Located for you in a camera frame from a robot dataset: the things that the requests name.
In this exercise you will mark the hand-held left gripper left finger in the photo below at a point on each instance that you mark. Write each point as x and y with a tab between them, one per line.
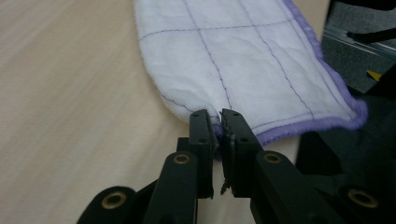
200	146

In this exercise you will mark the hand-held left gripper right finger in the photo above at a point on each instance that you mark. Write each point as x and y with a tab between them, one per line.
241	152

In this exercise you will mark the white cloth with purple border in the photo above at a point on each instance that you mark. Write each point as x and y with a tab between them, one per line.
249	62

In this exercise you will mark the yellow black floor tape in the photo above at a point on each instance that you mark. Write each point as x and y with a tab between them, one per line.
374	75

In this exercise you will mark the black metal stand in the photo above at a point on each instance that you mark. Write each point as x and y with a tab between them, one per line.
373	35

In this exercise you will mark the short aluminium floor rail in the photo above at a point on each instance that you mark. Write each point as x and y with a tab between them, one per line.
358	43

